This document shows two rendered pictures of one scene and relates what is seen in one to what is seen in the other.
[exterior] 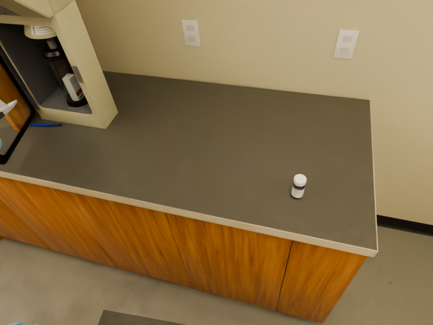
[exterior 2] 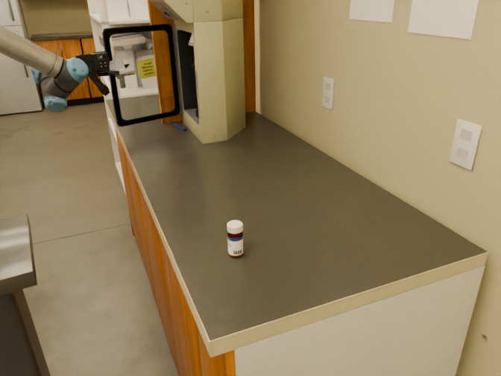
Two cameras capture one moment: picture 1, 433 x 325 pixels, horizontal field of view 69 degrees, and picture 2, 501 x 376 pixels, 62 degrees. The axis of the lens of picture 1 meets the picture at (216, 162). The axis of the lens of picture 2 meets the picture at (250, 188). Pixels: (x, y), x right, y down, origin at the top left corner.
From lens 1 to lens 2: 0.94 m
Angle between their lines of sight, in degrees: 43
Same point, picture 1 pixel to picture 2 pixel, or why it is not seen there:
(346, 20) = (468, 107)
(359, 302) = not seen: outside the picture
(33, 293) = (103, 280)
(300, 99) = (392, 206)
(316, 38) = (434, 126)
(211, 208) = (165, 216)
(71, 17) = (210, 31)
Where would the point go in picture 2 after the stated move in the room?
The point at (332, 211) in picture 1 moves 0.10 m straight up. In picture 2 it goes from (236, 286) to (235, 246)
